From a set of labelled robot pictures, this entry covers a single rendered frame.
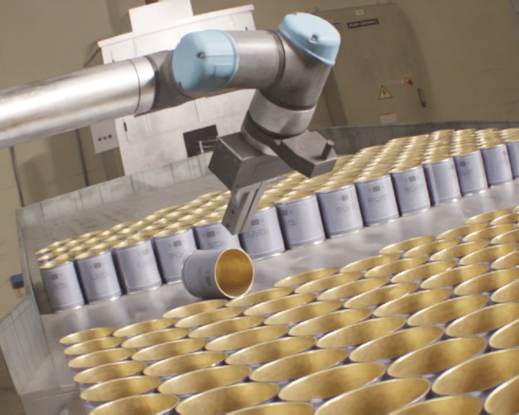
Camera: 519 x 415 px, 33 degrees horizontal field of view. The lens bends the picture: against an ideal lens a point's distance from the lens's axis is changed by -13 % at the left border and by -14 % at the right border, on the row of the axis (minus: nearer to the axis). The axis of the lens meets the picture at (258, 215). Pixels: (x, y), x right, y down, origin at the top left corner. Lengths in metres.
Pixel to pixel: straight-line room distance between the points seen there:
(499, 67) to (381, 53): 1.58
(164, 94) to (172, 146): 4.96
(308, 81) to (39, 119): 0.33
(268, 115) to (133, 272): 0.48
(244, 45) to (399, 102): 6.72
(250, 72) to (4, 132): 0.30
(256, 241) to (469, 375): 1.09
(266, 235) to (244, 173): 0.42
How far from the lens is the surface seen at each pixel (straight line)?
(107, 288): 1.55
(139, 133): 6.08
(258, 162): 1.19
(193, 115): 6.14
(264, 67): 1.08
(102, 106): 1.13
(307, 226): 1.61
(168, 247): 1.56
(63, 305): 1.55
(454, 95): 8.47
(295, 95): 1.14
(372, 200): 1.66
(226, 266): 1.40
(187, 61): 1.07
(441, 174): 1.71
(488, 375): 0.54
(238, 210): 1.27
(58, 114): 1.10
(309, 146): 1.17
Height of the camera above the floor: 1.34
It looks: 7 degrees down
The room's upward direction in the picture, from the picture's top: 14 degrees counter-clockwise
